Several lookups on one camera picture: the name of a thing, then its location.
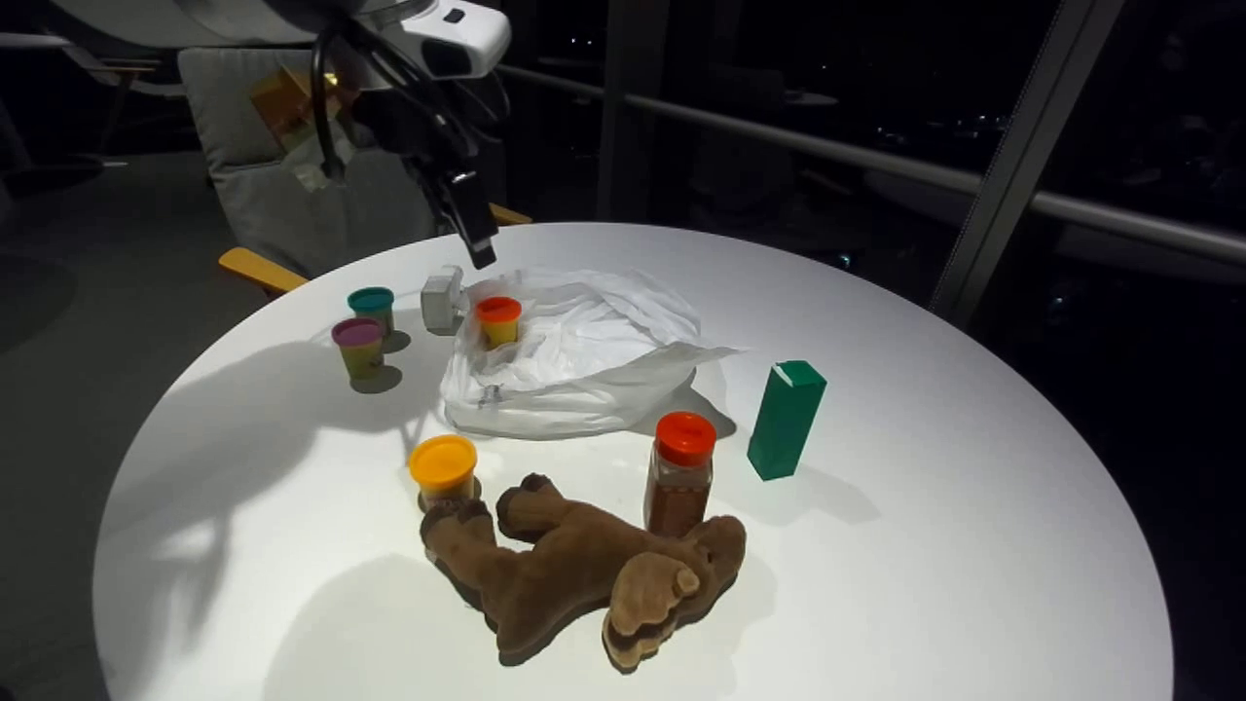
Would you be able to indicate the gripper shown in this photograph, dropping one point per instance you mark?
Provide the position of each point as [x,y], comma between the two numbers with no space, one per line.
[399,122]

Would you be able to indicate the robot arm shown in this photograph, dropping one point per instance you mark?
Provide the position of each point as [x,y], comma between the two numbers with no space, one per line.
[458,34]

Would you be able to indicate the small white power adapter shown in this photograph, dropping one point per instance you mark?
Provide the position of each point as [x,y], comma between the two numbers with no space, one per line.
[440,300]

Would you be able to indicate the dough tub with orange lid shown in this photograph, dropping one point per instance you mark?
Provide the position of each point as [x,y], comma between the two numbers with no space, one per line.
[499,319]

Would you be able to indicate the dough tub with teal lid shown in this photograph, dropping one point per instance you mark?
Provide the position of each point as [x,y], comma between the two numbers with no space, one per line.
[372,304]

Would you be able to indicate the dough tub with purple lid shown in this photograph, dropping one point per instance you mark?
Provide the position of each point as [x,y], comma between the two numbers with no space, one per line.
[359,346]

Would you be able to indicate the white plastic bag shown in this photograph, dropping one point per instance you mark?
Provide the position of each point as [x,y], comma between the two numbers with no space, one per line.
[584,360]

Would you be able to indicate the grey chair with wooden arms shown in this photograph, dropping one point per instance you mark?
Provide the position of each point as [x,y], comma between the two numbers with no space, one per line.
[273,204]

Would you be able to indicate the yellow booklet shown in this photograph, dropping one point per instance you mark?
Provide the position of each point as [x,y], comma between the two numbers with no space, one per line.
[282,107]

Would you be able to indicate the dough tub with yellow lid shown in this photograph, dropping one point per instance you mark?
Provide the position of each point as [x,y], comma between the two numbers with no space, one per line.
[444,467]

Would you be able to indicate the spice jar with red lid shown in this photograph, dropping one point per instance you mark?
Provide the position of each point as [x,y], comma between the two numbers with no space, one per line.
[679,477]

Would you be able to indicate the brown plush toy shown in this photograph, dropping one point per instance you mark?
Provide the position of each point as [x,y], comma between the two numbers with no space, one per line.
[574,574]

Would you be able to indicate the green rectangular box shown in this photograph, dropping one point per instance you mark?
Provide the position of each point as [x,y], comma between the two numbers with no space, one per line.
[785,424]

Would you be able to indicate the grey metal railing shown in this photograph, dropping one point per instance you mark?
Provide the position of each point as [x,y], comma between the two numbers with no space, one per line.
[876,161]

